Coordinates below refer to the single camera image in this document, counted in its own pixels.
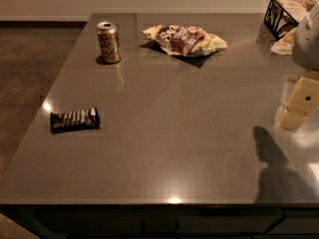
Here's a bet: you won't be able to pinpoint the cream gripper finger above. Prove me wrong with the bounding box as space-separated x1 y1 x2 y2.
275 71 319 131

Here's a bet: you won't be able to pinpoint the dark chocolate rxbar wrapper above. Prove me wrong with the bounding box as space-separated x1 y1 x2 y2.
50 108 100 133

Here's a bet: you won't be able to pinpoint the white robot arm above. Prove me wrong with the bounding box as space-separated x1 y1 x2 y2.
275 3 319 131

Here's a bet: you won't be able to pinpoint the white paper napkins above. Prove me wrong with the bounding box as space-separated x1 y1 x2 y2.
269 0 316 55

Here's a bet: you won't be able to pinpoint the crumpled brown chip bag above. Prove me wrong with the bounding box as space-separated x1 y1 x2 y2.
143 25 227 57

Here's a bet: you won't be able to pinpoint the gold soda can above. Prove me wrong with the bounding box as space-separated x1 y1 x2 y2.
97 21 122 64

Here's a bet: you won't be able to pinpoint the black wire napkin holder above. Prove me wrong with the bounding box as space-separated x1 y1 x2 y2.
264 0 316 40

